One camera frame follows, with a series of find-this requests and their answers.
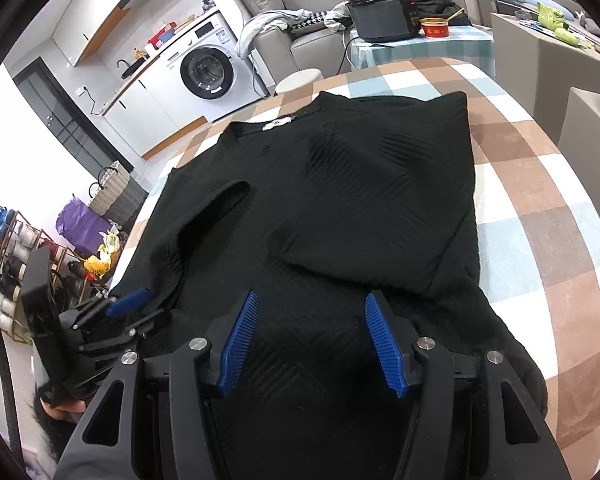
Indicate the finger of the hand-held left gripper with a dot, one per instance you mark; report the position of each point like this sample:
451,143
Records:
120,335
127,301

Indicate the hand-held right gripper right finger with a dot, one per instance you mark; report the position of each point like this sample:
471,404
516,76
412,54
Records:
385,345

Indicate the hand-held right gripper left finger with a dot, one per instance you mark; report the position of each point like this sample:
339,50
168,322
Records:
237,345

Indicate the black knit sweater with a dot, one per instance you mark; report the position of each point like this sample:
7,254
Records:
340,200

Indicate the white and grey clothes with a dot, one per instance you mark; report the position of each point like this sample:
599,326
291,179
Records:
265,22

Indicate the yellow toy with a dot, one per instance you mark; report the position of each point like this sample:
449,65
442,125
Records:
97,262

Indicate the shoe rack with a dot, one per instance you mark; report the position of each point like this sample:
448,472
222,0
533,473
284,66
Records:
10,260

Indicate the purple bag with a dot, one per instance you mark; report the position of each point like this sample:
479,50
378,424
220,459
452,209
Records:
80,225

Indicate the woven basket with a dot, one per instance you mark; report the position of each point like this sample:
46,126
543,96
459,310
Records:
112,190

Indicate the black door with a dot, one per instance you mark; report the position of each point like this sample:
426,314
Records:
65,115

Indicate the black faucet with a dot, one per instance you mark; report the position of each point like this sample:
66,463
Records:
126,67

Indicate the white washing machine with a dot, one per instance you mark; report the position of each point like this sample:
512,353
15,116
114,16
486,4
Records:
207,72

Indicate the red basket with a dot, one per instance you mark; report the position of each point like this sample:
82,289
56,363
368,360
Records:
160,42

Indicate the white round stool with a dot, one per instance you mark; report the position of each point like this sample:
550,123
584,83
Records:
299,81

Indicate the table with checked tablecloth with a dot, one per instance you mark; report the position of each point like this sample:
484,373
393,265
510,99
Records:
430,50

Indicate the beige chair back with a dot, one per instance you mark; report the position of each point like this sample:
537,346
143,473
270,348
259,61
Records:
590,120

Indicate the grey sofa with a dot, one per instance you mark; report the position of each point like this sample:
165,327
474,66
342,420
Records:
310,47

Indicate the beige cabinet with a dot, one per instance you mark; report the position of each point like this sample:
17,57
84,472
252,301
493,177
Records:
530,70

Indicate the red instant noodle cup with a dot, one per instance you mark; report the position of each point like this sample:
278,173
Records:
434,30

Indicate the black countertop oven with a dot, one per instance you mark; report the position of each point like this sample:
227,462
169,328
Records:
380,17

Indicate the houndstooth cloth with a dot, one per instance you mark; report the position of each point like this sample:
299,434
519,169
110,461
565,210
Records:
310,20

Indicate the green toy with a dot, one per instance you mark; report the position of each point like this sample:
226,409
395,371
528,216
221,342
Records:
552,17

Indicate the white wall cabinets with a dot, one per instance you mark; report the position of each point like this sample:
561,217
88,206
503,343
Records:
95,5

